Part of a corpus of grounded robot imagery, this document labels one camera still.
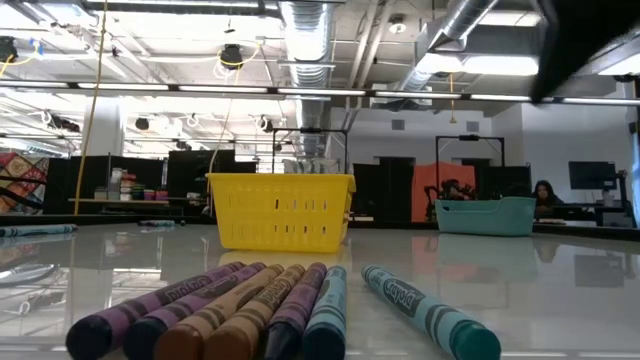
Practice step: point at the pink tub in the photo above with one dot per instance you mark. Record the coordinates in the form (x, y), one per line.
(161, 194)

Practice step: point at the black monitor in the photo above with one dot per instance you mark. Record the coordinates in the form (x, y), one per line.
(592, 175)

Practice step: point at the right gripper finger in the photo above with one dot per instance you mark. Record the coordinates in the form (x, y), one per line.
(585, 30)

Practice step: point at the black station frame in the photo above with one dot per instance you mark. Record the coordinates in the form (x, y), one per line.
(470, 137)

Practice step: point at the silver spiral ceiling duct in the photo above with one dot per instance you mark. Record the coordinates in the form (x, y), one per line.
(307, 50)

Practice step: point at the teal crayon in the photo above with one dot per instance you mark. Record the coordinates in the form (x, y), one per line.
(162, 223)
(413, 300)
(35, 230)

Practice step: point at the blue crayon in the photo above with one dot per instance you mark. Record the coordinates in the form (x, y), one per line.
(332, 300)

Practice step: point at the person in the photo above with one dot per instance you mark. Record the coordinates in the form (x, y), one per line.
(545, 197)

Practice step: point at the teal plastic basket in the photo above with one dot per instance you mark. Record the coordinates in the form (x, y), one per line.
(480, 220)

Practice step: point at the white container stack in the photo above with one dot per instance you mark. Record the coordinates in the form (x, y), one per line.
(115, 180)

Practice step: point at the yellow plastic basket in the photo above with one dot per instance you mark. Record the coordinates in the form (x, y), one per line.
(260, 220)

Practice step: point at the overhead light bar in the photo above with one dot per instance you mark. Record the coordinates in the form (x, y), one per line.
(225, 89)

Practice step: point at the ceiling light panel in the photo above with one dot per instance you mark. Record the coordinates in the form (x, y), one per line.
(480, 65)

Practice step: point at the orange partition panel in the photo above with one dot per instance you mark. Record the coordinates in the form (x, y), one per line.
(425, 175)

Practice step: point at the wooden side table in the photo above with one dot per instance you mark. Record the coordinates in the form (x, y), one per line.
(120, 201)

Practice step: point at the brown crayon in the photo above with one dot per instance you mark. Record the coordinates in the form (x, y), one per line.
(236, 300)
(271, 300)

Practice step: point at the colourful patterned quilt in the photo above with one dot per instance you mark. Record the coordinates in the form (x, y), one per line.
(20, 175)

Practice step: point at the round ceiling fixture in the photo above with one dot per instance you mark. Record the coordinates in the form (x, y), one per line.
(397, 26)

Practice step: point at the black partition panel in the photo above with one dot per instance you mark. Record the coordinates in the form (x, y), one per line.
(190, 170)
(382, 190)
(505, 180)
(65, 180)

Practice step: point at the background black robot arm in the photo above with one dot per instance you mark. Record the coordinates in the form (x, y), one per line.
(452, 190)

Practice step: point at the silver slanted ceiling duct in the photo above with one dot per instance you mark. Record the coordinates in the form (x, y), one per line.
(462, 19)

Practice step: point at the black desk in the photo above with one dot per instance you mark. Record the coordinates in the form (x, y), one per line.
(585, 207)

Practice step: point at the red container stack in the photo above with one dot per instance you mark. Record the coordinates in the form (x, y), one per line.
(129, 185)

